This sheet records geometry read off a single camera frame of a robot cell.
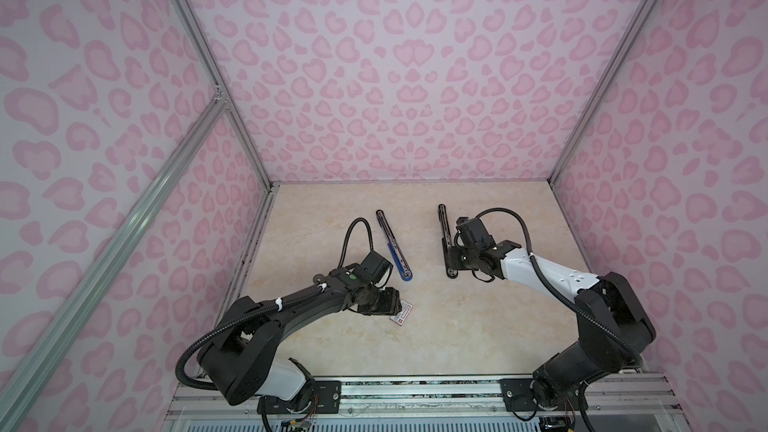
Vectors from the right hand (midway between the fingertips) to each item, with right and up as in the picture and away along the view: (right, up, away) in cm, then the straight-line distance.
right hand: (453, 256), depth 90 cm
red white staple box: (-14, -14, -4) cm, 20 cm away
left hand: (-17, -13, -7) cm, 22 cm away
